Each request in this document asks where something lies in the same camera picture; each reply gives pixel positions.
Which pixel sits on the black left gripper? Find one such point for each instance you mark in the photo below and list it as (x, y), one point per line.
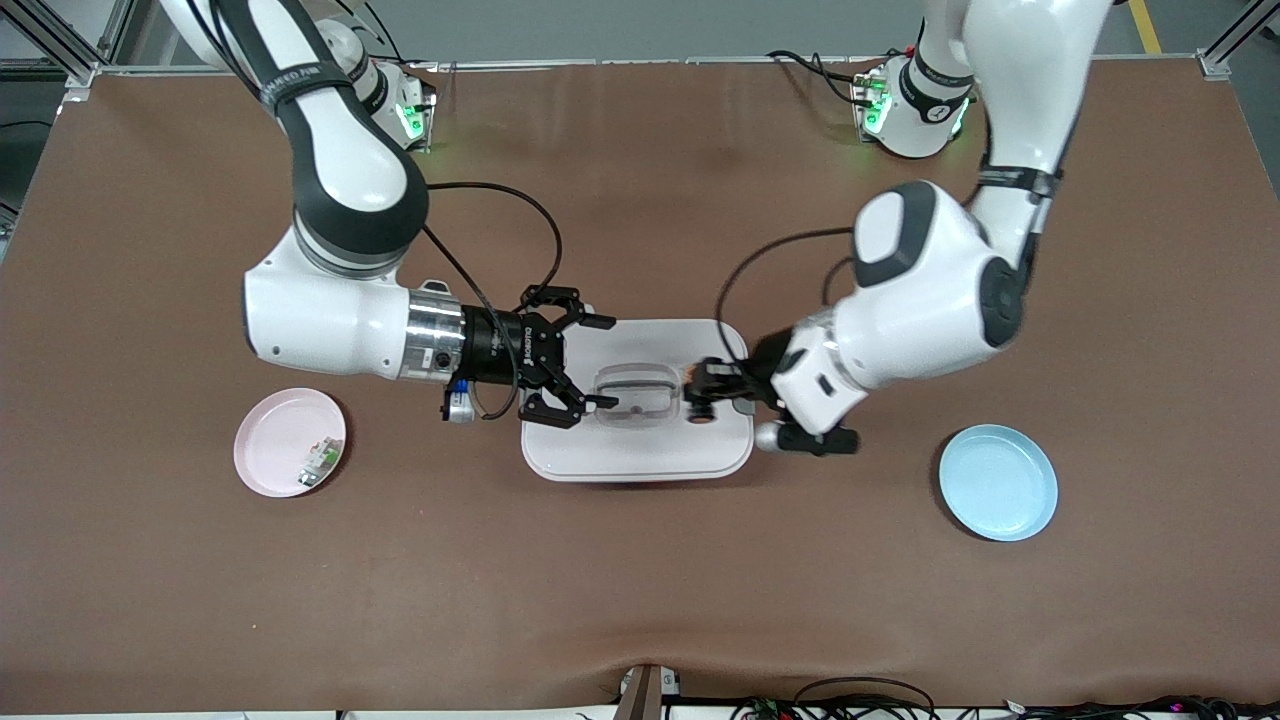
(764, 366)

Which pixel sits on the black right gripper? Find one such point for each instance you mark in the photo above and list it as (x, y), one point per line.
(497, 348)

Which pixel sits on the orange black switch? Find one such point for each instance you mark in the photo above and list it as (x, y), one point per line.
(700, 412)

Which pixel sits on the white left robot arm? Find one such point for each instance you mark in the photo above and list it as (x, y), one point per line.
(920, 310)

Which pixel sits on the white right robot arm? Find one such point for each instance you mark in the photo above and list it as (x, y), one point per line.
(330, 320)

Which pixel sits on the white lidded storage box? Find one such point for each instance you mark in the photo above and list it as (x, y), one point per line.
(640, 450)

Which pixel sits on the brown table mat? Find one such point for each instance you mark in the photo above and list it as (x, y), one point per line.
(640, 580)

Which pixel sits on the light blue round plate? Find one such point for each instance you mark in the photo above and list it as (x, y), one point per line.
(998, 485)

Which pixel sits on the pink round plate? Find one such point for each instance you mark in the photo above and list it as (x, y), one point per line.
(275, 450)

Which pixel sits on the metal table edge clamp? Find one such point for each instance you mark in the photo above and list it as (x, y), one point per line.
(645, 695)

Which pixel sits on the green white small switch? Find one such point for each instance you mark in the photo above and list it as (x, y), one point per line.
(325, 455)

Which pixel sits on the silver table edge rail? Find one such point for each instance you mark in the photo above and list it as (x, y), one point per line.
(650, 63)

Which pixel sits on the aluminium frame post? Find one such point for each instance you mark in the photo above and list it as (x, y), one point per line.
(60, 45)
(1225, 55)

